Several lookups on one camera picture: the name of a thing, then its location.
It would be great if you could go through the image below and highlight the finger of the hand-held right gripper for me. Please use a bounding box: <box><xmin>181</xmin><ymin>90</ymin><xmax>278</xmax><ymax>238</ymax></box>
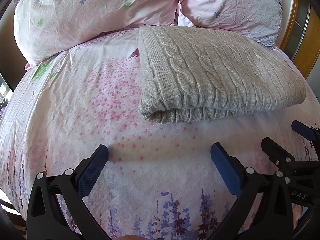
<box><xmin>261</xmin><ymin>137</ymin><xmax>311</xmax><ymax>178</ymax></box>
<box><xmin>291</xmin><ymin>120</ymin><xmax>320</xmax><ymax>140</ymax></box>

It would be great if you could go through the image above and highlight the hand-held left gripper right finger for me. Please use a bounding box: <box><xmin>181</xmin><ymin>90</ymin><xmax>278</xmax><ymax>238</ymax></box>
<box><xmin>210</xmin><ymin>142</ymin><xmax>295</xmax><ymax>240</ymax></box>

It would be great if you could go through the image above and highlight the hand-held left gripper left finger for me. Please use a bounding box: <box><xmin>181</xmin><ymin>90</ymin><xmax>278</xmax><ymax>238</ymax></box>
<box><xmin>26</xmin><ymin>144</ymin><xmax>111</xmax><ymax>240</ymax></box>

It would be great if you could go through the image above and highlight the grey cable-knit sweater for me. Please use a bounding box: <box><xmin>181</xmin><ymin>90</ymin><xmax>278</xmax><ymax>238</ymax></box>
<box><xmin>137</xmin><ymin>26</ymin><xmax>307</xmax><ymax>126</ymax></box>

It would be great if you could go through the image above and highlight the pink floral bed cover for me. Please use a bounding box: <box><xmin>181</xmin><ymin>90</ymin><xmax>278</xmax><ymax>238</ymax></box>
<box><xmin>0</xmin><ymin>26</ymin><xmax>320</xmax><ymax>240</ymax></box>

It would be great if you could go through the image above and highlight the wooden headboard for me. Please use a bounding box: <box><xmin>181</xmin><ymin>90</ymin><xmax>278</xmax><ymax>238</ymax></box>
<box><xmin>279</xmin><ymin>0</ymin><xmax>320</xmax><ymax>81</ymax></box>

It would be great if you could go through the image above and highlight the pink floral pillow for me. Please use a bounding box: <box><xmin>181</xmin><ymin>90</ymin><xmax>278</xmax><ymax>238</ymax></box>
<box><xmin>177</xmin><ymin>0</ymin><xmax>284</xmax><ymax>48</ymax></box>
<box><xmin>14</xmin><ymin>0</ymin><xmax>181</xmax><ymax>66</ymax></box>

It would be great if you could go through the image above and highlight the dark window frame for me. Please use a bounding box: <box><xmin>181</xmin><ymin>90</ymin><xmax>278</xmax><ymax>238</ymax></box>
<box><xmin>0</xmin><ymin>5</ymin><xmax>15</xmax><ymax>113</ymax></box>

